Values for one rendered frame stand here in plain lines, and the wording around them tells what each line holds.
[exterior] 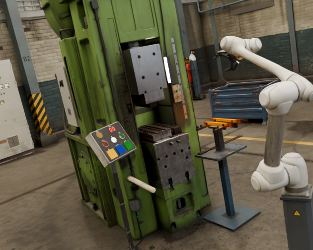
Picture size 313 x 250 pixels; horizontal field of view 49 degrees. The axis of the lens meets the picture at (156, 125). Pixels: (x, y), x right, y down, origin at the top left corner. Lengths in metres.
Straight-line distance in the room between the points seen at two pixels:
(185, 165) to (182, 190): 0.24
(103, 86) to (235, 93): 4.18
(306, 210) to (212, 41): 10.24
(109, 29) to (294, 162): 1.83
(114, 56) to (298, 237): 2.03
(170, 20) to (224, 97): 3.80
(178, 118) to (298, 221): 1.49
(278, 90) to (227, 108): 5.02
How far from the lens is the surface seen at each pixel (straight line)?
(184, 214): 3.44
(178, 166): 3.26
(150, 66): 3.09
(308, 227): 2.64
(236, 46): 2.40
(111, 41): 3.11
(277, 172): 2.33
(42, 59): 9.02
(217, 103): 7.11
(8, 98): 8.00
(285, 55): 10.95
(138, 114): 3.58
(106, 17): 3.13
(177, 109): 3.41
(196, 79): 10.43
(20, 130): 8.09
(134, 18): 3.24
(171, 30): 3.41
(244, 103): 6.80
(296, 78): 2.19
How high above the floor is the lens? 1.73
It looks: 12 degrees down
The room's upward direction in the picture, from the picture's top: 11 degrees counter-clockwise
